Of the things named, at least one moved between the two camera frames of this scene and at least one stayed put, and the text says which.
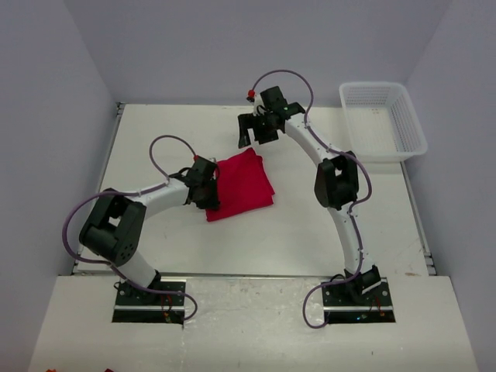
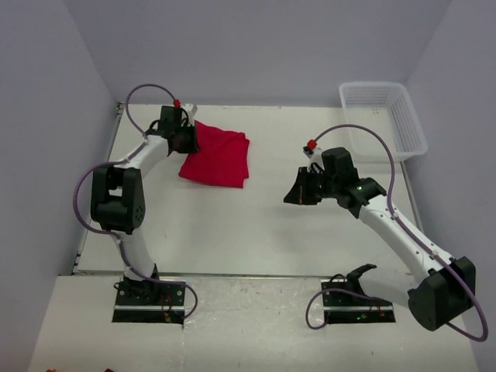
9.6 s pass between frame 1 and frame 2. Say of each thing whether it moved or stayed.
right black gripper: moved
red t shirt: moved
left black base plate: stayed
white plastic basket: stayed
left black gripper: moved
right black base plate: stayed
